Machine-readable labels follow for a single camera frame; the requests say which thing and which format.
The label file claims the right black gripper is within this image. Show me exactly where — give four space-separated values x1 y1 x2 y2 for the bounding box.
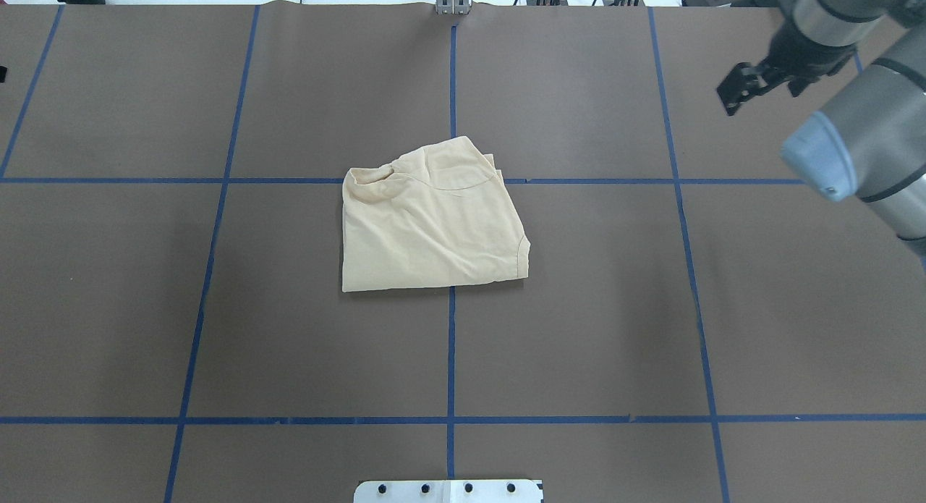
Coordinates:
715 22 857 117

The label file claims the beige long sleeve shirt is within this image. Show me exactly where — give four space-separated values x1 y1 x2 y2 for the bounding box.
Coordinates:
341 136 530 292

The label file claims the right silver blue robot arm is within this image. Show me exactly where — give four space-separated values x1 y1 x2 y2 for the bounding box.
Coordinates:
715 0 925 258

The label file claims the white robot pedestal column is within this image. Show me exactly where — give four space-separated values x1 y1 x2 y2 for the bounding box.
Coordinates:
353 478 545 502

